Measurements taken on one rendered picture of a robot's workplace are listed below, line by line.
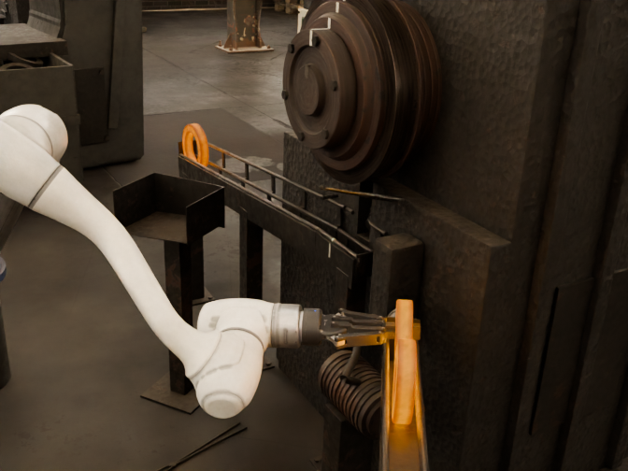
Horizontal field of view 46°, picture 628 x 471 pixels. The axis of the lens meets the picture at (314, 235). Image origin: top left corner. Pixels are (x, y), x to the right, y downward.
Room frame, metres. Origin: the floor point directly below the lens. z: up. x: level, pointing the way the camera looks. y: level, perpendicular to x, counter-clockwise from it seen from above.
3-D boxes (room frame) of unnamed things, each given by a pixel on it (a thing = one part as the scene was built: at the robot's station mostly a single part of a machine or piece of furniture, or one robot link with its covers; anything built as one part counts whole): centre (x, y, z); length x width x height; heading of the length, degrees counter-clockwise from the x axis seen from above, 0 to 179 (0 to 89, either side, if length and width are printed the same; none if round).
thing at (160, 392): (2.12, 0.44, 0.36); 0.26 x 0.20 x 0.72; 65
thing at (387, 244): (1.62, -0.21, 0.68); 0.11 x 0.08 x 0.24; 120
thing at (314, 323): (1.32, -0.03, 0.73); 0.09 x 0.08 x 0.07; 85
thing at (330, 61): (1.77, 0.01, 1.11); 0.28 x 0.06 x 0.28; 30
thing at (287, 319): (1.33, 0.04, 0.73); 0.09 x 0.06 x 0.09; 175
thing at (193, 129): (2.76, 0.47, 0.65); 0.18 x 0.03 x 0.18; 33
